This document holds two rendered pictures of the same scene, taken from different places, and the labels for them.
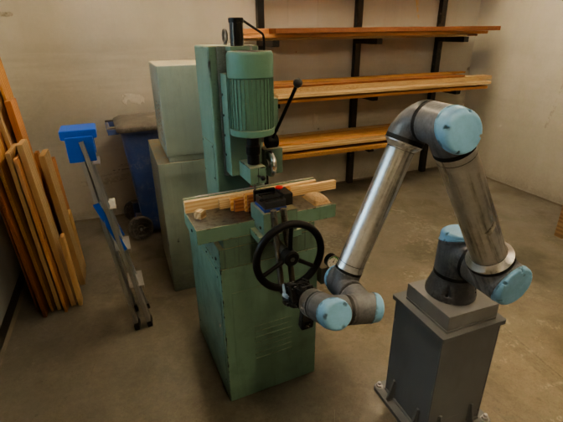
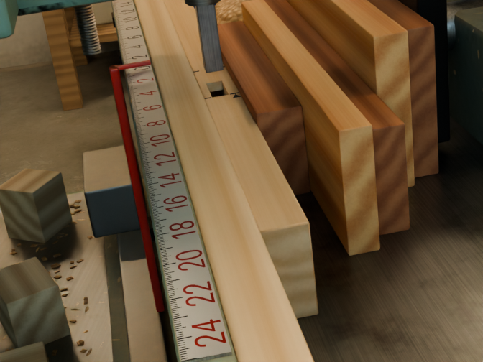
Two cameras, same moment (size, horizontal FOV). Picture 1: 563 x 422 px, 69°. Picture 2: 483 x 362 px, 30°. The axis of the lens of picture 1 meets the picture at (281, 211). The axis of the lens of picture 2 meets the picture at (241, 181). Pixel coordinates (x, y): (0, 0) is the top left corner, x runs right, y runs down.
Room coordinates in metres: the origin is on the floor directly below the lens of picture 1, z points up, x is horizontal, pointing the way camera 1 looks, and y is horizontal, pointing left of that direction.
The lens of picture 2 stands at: (1.48, 0.53, 1.09)
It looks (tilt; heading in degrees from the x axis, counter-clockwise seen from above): 25 degrees down; 288
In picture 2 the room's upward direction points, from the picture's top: 8 degrees counter-clockwise
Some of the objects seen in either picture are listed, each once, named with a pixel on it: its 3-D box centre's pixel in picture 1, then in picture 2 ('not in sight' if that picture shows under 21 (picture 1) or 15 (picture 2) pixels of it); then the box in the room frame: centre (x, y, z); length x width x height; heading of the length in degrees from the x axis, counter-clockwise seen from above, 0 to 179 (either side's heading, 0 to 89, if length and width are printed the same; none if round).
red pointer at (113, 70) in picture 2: not in sight; (153, 192); (1.66, 0.13, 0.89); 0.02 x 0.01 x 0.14; 24
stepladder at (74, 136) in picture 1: (111, 233); not in sight; (1.99, 0.92, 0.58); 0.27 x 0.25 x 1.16; 113
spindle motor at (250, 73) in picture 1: (250, 94); not in sight; (1.62, 0.11, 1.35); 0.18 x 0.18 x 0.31
